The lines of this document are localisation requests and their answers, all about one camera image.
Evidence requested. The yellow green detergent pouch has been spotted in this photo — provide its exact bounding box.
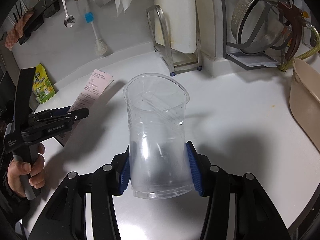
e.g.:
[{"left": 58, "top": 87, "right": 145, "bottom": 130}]
[{"left": 32, "top": 64, "right": 55, "bottom": 103}]

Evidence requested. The white chopsticks bundle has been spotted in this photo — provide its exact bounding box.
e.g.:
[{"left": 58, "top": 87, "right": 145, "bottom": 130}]
[{"left": 7, "top": 0, "right": 29, "bottom": 25}]

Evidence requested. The black wall utensil rail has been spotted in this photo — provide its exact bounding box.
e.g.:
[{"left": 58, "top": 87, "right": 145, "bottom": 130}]
[{"left": 18, "top": 0, "right": 60, "bottom": 45}]

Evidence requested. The white cutting board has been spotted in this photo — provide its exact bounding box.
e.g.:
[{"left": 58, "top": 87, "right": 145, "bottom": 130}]
[{"left": 154, "top": 0, "right": 196, "bottom": 54}]

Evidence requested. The pink paper receipt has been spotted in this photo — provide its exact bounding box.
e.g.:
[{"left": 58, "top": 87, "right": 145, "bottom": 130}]
[{"left": 55, "top": 69, "right": 113, "bottom": 146}]

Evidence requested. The pink orange dish cloth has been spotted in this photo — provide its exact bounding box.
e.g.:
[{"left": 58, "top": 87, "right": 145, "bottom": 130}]
[{"left": 4, "top": 10, "right": 34, "bottom": 51}]

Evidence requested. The steel cutting board rack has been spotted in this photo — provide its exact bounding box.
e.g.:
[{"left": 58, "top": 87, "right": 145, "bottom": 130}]
[{"left": 145, "top": 4, "right": 203, "bottom": 77}]

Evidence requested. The person's left hand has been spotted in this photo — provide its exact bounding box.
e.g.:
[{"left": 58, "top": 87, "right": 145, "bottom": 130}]
[{"left": 7, "top": 143, "right": 46, "bottom": 200}]

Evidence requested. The steel colander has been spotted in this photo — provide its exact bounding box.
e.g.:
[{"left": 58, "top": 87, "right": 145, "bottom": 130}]
[{"left": 231, "top": 0, "right": 290, "bottom": 55}]

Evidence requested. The hanging steel spoon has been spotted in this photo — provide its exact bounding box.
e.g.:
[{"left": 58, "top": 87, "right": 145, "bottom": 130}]
[{"left": 61, "top": 0, "right": 75, "bottom": 28}]

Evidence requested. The black dish rack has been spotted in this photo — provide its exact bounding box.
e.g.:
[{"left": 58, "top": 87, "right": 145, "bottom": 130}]
[{"left": 221, "top": 0, "right": 292, "bottom": 70}]

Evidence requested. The clear plastic cup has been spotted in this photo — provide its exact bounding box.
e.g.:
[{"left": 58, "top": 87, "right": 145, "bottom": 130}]
[{"left": 123, "top": 73, "right": 192, "bottom": 199}]

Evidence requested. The blue white bottle brush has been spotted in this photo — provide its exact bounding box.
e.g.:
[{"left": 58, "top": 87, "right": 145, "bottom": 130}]
[{"left": 85, "top": 12, "right": 108, "bottom": 56}]

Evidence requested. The beige plastic basin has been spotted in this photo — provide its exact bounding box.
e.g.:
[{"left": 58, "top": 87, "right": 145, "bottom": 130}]
[{"left": 289, "top": 58, "right": 320, "bottom": 149}]

